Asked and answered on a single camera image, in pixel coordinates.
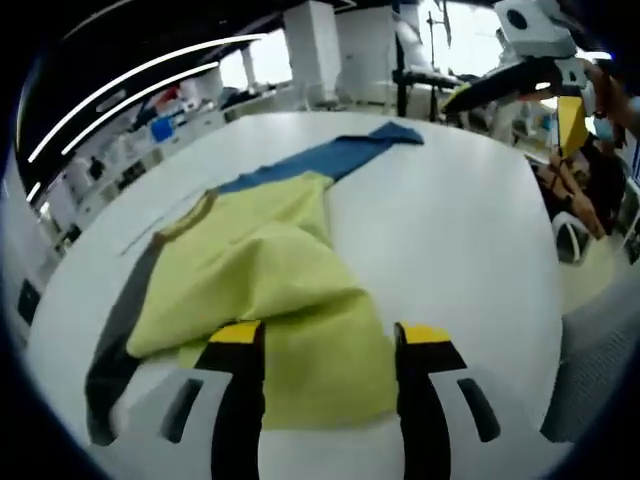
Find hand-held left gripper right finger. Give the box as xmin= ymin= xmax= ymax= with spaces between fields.
xmin=393 ymin=321 xmax=557 ymax=480

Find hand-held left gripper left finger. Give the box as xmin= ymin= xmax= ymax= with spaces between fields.
xmin=106 ymin=319 xmax=267 ymax=480

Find yellow blue grey garment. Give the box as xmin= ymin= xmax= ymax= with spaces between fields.
xmin=84 ymin=122 xmax=426 ymax=447

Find black stand pole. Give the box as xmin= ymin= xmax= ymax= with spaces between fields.
xmin=426 ymin=0 xmax=455 ymax=72

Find white chair armrest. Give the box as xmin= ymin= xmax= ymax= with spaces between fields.
xmin=551 ymin=209 xmax=595 ymax=267

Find black chair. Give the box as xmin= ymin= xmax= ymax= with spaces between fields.
xmin=16 ymin=278 xmax=42 ymax=322

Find white counter cabinets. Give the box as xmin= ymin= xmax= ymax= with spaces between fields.
xmin=47 ymin=89 xmax=301 ymax=244

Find blue bin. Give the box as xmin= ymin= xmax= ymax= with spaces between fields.
xmin=151 ymin=118 xmax=175 ymax=144

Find long ceiling light strip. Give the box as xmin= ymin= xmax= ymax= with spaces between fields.
xmin=26 ymin=33 xmax=267 ymax=165

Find black frame desk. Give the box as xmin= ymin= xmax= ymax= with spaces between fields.
xmin=391 ymin=29 xmax=489 ymax=124

